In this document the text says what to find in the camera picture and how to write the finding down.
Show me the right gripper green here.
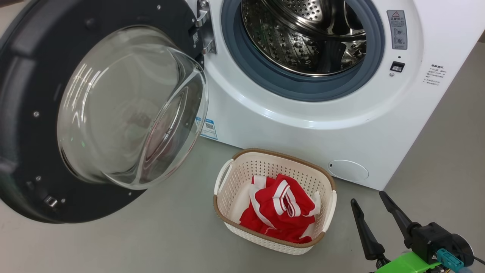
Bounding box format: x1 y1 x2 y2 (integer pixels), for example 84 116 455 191
350 191 448 273

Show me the red white-striped garment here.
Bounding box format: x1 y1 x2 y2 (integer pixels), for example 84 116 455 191
239 173 322 244

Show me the black glass washing machine door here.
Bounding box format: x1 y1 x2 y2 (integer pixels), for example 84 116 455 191
0 0 217 224

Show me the white front-load washing machine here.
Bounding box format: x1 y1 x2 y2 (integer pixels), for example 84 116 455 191
186 0 485 191

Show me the cream plastic laundry basket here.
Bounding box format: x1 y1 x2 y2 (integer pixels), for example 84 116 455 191
213 148 338 256

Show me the round white filter cover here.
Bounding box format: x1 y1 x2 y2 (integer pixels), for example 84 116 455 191
328 159 369 182

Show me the grey warning sticker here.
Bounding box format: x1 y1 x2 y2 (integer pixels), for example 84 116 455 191
386 9 408 50

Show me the blue energy label sticker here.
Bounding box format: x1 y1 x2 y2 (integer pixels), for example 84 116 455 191
195 117 218 141

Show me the teal right camera connector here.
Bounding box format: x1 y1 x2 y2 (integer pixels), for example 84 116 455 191
436 248 465 273

